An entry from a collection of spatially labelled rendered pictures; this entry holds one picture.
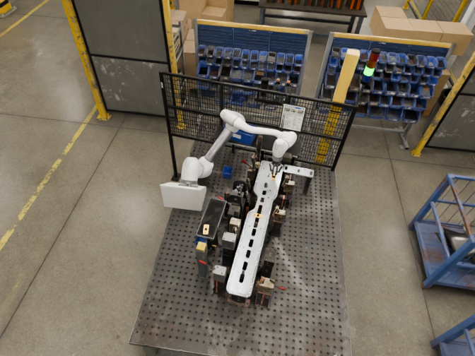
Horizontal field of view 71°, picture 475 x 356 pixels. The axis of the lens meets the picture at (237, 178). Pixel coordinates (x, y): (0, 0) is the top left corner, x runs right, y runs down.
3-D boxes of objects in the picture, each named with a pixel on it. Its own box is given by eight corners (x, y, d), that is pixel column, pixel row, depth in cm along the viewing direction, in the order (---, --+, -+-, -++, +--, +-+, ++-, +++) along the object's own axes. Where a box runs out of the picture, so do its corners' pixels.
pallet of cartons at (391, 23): (415, 88, 605) (454, 11, 504) (428, 116, 552) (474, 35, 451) (348, 82, 609) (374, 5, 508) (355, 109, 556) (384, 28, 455)
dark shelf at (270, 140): (299, 158, 331) (300, 156, 329) (212, 140, 343) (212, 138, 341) (302, 143, 345) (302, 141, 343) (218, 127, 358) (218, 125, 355)
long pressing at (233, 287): (254, 299, 236) (254, 299, 235) (223, 292, 239) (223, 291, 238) (284, 164, 326) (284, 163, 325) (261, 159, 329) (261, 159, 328)
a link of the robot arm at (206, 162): (186, 171, 332) (198, 171, 352) (196, 181, 327) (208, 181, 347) (230, 107, 311) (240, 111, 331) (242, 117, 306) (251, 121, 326)
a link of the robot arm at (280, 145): (279, 159, 285) (288, 152, 292) (282, 147, 273) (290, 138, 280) (268, 154, 289) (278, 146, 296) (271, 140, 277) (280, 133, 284)
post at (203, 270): (206, 279, 275) (204, 253, 242) (197, 277, 276) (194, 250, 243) (209, 270, 280) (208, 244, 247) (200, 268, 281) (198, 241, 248)
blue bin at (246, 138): (250, 145, 336) (251, 135, 326) (223, 137, 343) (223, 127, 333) (256, 135, 346) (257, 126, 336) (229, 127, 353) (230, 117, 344)
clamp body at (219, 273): (225, 298, 265) (225, 277, 238) (210, 294, 267) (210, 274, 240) (227, 287, 272) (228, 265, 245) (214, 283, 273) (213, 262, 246)
